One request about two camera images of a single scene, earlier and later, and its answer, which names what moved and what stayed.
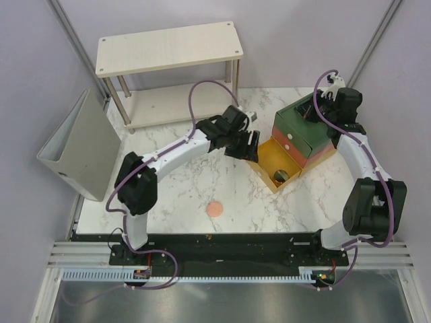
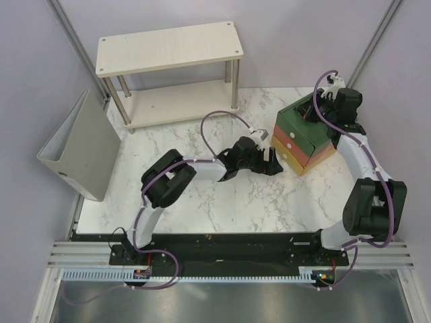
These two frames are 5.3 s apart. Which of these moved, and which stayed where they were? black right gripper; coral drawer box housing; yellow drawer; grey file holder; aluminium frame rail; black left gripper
Moved: black left gripper; yellow drawer
Stayed: grey file holder; coral drawer box housing; black right gripper; aluminium frame rail
